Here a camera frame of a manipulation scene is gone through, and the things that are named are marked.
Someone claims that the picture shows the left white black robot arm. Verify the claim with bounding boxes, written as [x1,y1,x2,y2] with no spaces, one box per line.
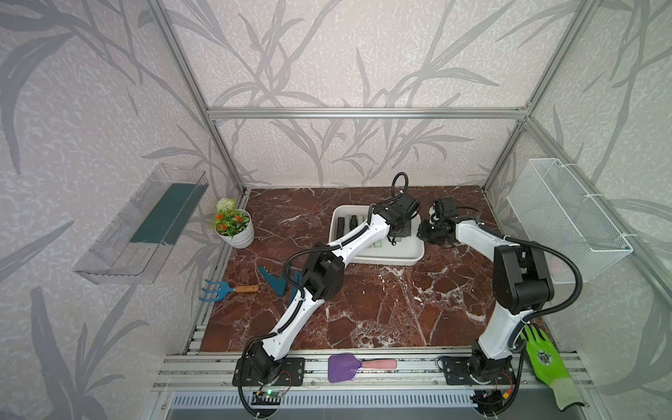
[241,189,419,385]

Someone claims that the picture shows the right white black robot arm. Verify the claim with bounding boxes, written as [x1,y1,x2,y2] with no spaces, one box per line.
[418,198,583,376]

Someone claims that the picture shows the clear plastic wall shelf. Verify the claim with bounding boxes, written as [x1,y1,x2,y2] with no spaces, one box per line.
[73,164,209,285]

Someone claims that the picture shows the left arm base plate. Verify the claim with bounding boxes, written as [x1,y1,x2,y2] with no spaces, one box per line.
[232,357,306,387]

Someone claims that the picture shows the green white work glove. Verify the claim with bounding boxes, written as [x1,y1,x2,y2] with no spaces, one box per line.
[523,324,585,411]

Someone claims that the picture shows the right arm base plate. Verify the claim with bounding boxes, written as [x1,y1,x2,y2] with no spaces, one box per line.
[436,355,516,386]

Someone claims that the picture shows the white wire mesh basket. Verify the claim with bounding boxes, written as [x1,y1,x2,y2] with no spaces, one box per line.
[507,157,633,282]

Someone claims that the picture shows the potted artificial flower plant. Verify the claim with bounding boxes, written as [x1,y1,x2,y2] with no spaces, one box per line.
[213,198,255,250]

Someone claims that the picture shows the white rectangular storage tray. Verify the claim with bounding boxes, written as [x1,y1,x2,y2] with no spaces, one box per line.
[329,205,425,266]

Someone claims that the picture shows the dark teal pliers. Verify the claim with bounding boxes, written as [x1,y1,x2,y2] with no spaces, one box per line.
[258,267,298,303]

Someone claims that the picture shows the purple pink spatula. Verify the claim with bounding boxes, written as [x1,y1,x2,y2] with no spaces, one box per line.
[327,353,397,383]

